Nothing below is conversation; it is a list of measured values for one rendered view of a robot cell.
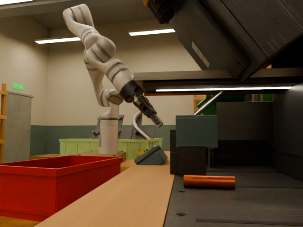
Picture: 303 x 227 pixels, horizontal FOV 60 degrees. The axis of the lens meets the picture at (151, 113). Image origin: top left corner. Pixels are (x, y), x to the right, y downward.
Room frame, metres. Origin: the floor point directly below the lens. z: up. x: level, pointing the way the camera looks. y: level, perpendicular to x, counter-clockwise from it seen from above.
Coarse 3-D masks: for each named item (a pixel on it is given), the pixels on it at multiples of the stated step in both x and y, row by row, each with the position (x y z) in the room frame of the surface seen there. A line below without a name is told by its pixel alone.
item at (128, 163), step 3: (126, 159) 1.49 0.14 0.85; (129, 159) 1.49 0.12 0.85; (132, 159) 1.49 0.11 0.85; (123, 162) 1.35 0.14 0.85; (126, 162) 1.35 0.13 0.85; (129, 162) 1.35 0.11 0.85; (132, 162) 1.35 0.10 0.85; (120, 165) 1.22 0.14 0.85; (123, 165) 1.22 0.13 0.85; (126, 165) 1.22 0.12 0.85; (129, 165) 1.22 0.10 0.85; (132, 165) 1.22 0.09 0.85; (120, 168) 1.19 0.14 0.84; (123, 168) 1.19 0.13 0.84; (126, 168) 1.18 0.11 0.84; (120, 171) 1.19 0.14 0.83
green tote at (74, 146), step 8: (64, 144) 1.75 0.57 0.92; (72, 144) 1.73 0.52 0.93; (80, 144) 1.72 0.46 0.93; (88, 144) 1.70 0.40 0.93; (96, 144) 1.69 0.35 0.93; (120, 144) 1.65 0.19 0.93; (128, 144) 1.63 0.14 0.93; (136, 144) 1.62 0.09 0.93; (144, 144) 1.60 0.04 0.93; (152, 144) 1.72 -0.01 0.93; (160, 144) 1.93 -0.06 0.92; (64, 152) 1.75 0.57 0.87; (72, 152) 1.73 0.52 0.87; (80, 152) 1.72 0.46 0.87; (128, 152) 1.63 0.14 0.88; (136, 152) 1.62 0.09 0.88
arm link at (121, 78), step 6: (120, 72) 0.80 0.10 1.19; (126, 72) 0.80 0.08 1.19; (114, 78) 0.81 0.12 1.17; (120, 78) 0.79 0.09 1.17; (126, 78) 0.79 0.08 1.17; (132, 78) 0.80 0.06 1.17; (114, 84) 0.81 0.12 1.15; (120, 84) 0.79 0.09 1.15; (114, 90) 0.81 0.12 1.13; (120, 90) 0.80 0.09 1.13; (108, 96) 0.79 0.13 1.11; (114, 96) 0.81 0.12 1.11; (120, 96) 0.83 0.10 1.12; (114, 102) 0.84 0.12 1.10; (120, 102) 0.87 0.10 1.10
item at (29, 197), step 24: (0, 168) 0.65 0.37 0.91; (24, 168) 0.62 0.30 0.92; (48, 168) 0.60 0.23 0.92; (72, 168) 0.63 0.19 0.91; (96, 168) 0.74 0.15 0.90; (0, 192) 0.65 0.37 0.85; (24, 192) 0.62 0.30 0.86; (48, 192) 0.60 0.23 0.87; (72, 192) 0.64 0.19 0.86; (24, 216) 0.62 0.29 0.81; (48, 216) 0.59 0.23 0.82
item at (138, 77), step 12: (144, 72) 0.55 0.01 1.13; (156, 72) 0.55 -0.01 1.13; (168, 72) 0.55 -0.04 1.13; (180, 72) 0.54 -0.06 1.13; (192, 72) 0.54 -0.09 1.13; (204, 72) 0.54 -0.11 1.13; (216, 72) 0.53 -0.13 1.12; (264, 72) 0.52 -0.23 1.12; (276, 72) 0.52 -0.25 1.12; (288, 72) 0.52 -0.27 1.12; (300, 72) 0.51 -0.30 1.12; (144, 84) 0.56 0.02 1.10; (156, 84) 0.56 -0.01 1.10; (168, 84) 0.55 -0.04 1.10; (180, 84) 0.55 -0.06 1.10; (192, 84) 0.55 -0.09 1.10; (204, 84) 0.55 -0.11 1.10; (216, 84) 0.54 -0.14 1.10; (228, 84) 0.54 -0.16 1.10; (240, 84) 0.54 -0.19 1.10; (252, 84) 0.54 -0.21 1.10; (264, 84) 0.54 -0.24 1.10; (276, 84) 0.54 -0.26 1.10; (288, 84) 0.54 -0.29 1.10
